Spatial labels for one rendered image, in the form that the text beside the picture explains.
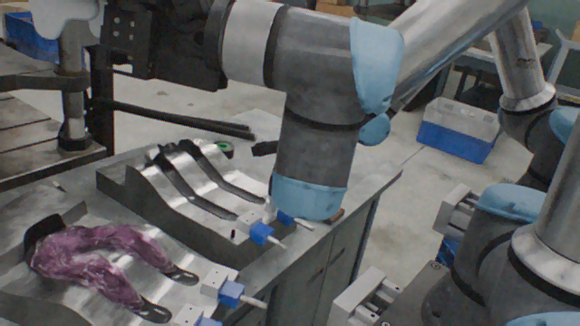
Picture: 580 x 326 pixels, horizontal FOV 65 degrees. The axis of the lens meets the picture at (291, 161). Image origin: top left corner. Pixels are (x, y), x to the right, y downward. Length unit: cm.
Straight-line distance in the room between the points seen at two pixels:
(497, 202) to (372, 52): 30
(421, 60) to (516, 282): 24
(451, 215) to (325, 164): 79
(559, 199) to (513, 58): 66
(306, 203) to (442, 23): 23
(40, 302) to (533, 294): 76
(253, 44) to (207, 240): 74
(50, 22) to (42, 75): 102
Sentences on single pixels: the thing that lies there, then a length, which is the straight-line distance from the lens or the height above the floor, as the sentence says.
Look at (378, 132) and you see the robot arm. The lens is 87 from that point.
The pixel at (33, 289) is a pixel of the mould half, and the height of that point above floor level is 88.
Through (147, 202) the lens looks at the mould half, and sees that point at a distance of 120.
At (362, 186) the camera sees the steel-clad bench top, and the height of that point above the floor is 80.
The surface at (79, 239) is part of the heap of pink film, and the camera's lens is 103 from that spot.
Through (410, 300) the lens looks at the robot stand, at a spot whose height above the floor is 104.
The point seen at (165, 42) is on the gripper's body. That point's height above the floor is 140.
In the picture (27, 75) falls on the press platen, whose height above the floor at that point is 104.
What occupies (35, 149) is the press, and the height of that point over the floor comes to 79.
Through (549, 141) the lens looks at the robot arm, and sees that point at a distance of 109.
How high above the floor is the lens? 151
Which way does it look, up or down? 27 degrees down
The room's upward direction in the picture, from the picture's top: 10 degrees clockwise
